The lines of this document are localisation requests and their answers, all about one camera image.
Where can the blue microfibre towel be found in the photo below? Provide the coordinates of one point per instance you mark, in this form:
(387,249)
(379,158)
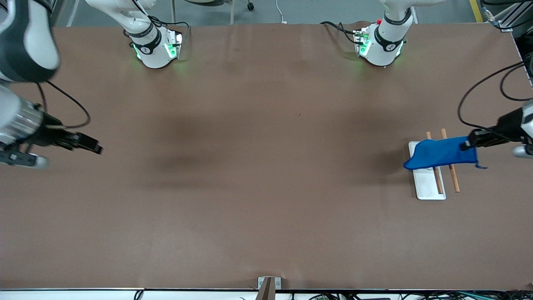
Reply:
(441,154)

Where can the metal chair base with caster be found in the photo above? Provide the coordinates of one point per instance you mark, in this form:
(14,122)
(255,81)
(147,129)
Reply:
(232,12)

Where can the white towel rack base tray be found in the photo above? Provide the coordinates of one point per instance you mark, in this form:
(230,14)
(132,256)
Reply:
(424,187)

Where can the metal table edge bracket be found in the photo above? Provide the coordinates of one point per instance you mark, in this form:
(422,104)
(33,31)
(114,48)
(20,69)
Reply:
(266,287)

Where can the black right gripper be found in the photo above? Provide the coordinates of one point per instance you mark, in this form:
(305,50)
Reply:
(49,134)

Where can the aluminium frame extrusion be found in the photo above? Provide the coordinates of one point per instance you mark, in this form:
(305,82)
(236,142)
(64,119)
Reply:
(506,27)
(58,12)

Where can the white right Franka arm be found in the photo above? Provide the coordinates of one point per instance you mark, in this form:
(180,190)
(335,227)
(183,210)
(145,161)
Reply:
(25,41)

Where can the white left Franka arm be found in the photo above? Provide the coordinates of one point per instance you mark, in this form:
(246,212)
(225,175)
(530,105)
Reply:
(387,37)

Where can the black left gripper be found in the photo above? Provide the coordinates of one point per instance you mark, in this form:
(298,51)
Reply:
(506,128)

